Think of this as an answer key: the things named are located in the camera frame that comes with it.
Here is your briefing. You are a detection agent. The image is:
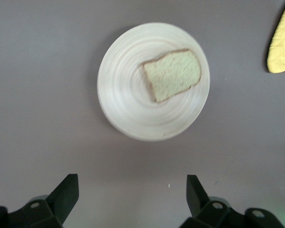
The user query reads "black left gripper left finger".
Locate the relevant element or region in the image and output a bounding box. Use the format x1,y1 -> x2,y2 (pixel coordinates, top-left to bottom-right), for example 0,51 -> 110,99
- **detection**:
8,174 -> 79,228

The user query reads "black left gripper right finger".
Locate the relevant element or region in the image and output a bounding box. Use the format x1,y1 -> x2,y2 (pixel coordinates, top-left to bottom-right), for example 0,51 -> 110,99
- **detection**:
180,175 -> 247,228

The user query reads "round light wooden plate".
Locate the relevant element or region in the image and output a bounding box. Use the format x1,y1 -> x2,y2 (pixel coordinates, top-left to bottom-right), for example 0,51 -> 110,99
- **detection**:
97,22 -> 211,142

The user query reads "slice of brown bread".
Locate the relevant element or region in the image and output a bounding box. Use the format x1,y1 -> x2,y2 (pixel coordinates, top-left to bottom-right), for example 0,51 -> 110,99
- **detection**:
142,48 -> 202,104

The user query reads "table cover cloth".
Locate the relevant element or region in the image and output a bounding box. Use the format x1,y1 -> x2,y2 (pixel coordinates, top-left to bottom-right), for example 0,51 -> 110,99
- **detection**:
0,0 -> 285,228

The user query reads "yellow quilted oven mitt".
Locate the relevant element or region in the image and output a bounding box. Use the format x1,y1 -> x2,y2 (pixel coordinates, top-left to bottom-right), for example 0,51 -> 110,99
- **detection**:
266,0 -> 285,74

